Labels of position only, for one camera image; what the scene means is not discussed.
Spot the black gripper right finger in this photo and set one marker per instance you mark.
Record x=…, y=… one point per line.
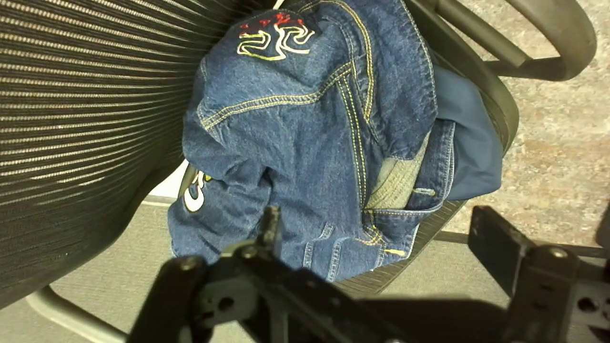
x=545, y=293

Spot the blue denim jacket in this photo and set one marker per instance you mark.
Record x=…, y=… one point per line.
x=316, y=140

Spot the black mesh office chair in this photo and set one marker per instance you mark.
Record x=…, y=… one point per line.
x=82, y=127

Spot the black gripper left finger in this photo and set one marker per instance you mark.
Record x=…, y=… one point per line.
x=183, y=298

